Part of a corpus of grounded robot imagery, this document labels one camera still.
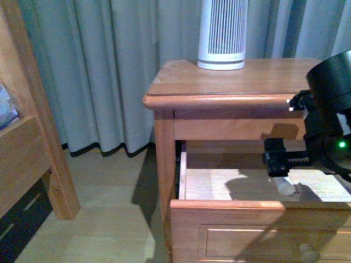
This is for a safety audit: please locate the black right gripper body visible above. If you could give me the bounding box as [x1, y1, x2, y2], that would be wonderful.
[263, 90, 350, 181]

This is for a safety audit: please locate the white medicine bottle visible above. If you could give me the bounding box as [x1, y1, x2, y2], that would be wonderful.
[273, 177, 296, 196]

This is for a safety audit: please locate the wooden drawer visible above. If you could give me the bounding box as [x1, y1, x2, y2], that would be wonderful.
[171, 141, 350, 262]

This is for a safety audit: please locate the wooden nightstand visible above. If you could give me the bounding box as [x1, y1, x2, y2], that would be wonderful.
[141, 58, 351, 263]

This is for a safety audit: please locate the white cylindrical air purifier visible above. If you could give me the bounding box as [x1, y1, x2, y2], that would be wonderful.
[197, 0, 248, 71]

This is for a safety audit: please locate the grey curtain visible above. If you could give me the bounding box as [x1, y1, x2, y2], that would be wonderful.
[19, 1, 350, 155]

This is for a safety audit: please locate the grey mattress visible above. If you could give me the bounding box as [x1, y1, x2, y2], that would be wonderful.
[1, 83, 19, 130]

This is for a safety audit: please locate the wooden bed frame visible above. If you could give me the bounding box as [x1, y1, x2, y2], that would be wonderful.
[1, 1, 80, 219]

